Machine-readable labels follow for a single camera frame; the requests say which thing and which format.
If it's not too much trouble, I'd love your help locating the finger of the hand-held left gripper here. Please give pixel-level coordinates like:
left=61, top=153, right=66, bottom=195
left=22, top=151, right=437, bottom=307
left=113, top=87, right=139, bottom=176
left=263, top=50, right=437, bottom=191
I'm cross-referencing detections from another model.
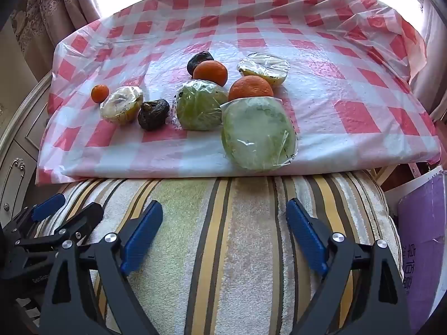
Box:
left=14, top=202, right=104, bottom=252
left=0, top=193, right=66, bottom=242

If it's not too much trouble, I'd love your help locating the white tray box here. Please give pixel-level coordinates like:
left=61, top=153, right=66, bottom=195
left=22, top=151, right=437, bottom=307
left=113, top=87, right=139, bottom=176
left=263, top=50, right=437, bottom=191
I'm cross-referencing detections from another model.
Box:
left=382, top=166, right=447, bottom=334

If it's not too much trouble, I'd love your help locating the large green melon half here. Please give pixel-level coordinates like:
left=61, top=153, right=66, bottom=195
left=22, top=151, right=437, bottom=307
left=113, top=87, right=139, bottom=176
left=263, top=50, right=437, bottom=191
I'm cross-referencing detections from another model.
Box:
left=221, top=96, right=300, bottom=172

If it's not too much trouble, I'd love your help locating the striped plush cushion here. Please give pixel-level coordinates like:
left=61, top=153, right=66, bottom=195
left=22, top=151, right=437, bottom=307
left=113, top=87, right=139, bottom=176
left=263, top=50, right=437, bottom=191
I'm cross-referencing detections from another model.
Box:
left=33, top=169, right=402, bottom=335

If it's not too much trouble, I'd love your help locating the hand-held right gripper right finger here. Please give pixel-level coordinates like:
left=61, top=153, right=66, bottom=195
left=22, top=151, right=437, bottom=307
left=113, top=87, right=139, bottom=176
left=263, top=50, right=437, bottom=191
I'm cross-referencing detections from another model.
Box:
left=286, top=198, right=409, bottom=335

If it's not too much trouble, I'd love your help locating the white ornate cabinet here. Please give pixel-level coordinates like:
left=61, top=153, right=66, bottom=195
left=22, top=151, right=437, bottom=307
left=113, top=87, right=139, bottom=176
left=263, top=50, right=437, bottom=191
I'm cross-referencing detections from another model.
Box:
left=0, top=24, right=53, bottom=217

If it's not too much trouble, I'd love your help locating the red checked plastic tablecloth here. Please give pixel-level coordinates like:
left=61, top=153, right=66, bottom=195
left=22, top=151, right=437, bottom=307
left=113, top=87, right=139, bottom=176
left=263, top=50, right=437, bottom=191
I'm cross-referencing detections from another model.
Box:
left=35, top=0, right=441, bottom=186

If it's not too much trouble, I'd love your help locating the patterned window curtain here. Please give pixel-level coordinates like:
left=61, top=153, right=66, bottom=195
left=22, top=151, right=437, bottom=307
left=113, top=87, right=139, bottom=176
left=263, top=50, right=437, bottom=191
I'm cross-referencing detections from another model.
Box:
left=381, top=0, right=447, bottom=123
left=10, top=0, right=105, bottom=74

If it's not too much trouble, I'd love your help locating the green fruit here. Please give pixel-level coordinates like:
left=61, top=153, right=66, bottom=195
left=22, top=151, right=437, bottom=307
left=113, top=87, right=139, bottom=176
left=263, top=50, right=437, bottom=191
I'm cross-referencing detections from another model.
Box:
left=171, top=80, right=229, bottom=131

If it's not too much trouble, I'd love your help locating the dark wrinkled passion fruit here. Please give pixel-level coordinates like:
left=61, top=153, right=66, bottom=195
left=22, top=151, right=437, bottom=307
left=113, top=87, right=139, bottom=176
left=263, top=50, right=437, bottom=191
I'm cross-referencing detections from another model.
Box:
left=137, top=99, right=170, bottom=132
left=187, top=51, right=215, bottom=76

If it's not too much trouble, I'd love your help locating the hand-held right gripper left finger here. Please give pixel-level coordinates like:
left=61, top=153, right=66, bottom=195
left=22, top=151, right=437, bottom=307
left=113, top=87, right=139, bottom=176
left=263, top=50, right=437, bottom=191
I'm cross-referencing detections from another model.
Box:
left=38, top=200, right=164, bottom=335

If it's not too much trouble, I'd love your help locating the orange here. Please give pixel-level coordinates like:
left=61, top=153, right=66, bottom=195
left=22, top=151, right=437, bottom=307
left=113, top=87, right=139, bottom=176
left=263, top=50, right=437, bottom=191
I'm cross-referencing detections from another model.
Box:
left=193, top=60, right=228, bottom=87
left=228, top=75, right=274, bottom=102

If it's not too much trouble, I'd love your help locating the small tangerine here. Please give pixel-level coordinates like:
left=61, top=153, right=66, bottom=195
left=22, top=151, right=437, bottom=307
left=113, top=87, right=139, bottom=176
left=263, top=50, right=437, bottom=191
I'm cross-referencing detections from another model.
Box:
left=91, top=84, right=110, bottom=104

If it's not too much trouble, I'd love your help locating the yellow fruit half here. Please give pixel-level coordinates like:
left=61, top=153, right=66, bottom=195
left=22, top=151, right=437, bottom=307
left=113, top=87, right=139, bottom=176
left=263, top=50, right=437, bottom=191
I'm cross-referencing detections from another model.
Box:
left=100, top=86, right=144, bottom=126
left=237, top=52, right=291, bottom=88

